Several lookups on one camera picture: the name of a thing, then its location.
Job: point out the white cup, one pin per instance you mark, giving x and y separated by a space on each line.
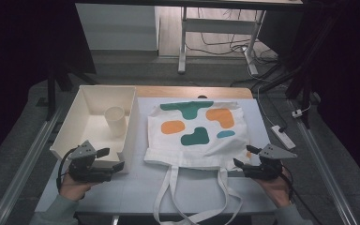
116 120

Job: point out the black metal stand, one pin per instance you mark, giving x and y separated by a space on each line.
51 93
307 103

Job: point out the white power strip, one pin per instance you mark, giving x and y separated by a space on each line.
282 137

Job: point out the white table mat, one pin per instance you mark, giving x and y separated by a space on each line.
137 193

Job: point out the aluminium rail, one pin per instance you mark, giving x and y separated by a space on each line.
325 168
25 165

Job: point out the person's left hand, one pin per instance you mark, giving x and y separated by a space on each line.
72 189

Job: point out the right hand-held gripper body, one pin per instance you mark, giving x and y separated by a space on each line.
267 170

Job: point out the white tote bag coloured patches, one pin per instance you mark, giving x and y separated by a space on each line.
197 151

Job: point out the white plastic storage box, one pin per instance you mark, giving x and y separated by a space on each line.
75 125

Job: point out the white cabinet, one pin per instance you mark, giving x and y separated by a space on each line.
118 28

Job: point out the white desk frame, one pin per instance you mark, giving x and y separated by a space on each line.
218 25

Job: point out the person's right hand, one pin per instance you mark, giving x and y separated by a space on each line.
278 189

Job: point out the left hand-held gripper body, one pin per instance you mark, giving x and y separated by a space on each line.
81 168

